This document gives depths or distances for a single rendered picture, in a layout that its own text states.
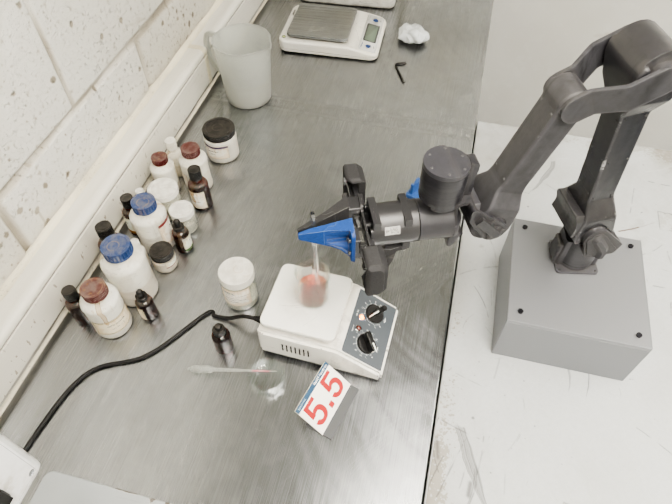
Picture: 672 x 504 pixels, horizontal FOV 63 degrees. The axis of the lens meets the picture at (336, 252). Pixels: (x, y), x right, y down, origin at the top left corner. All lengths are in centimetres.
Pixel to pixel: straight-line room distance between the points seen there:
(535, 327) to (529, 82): 148
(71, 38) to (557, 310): 88
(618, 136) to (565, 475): 47
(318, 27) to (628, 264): 96
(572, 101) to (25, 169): 78
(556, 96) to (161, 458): 70
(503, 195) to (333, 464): 44
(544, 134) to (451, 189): 12
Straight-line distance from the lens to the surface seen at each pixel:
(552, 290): 91
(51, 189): 103
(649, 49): 67
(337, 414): 87
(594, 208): 82
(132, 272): 94
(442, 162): 67
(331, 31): 152
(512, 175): 71
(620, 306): 93
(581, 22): 213
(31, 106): 98
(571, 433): 93
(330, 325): 84
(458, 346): 94
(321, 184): 114
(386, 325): 90
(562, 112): 66
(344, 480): 84
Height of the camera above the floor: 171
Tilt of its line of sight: 52 degrees down
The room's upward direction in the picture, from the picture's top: straight up
